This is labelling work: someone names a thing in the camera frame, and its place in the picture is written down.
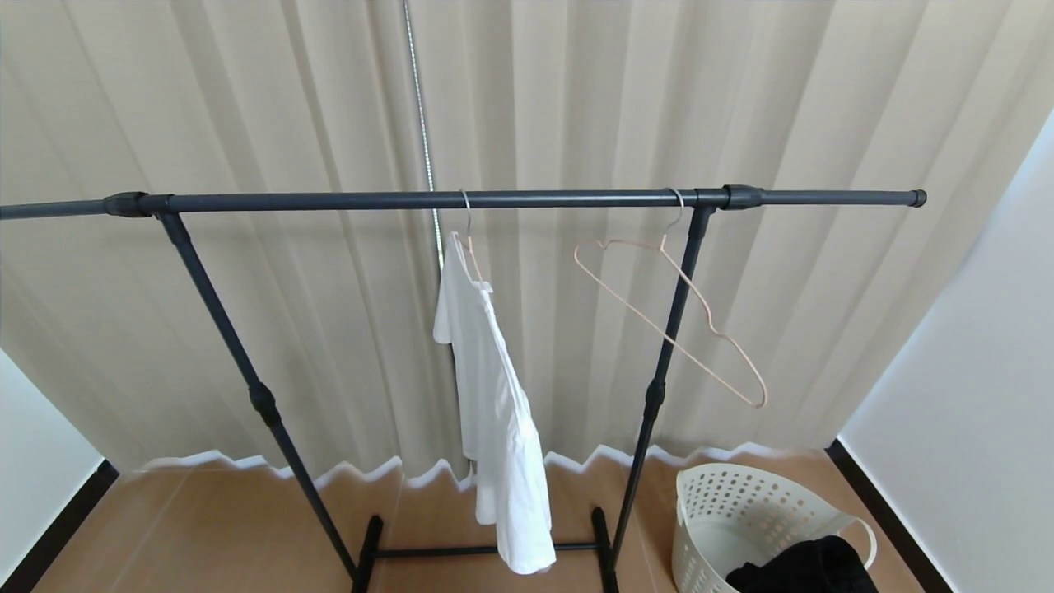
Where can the black garment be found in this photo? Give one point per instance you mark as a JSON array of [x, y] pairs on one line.
[[807, 568]]

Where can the pink clothes hanger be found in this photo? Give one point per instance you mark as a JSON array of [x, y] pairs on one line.
[[467, 216], [659, 327]]

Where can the white laundry basket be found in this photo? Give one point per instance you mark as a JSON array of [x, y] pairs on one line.
[[733, 502]]

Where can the beige curtain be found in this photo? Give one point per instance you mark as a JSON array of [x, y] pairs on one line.
[[659, 99]]

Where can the white printed t-shirt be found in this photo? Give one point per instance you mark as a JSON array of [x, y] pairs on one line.
[[494, 412]]

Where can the black clothes rack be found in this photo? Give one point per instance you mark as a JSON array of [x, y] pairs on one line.
[[329, 200]]

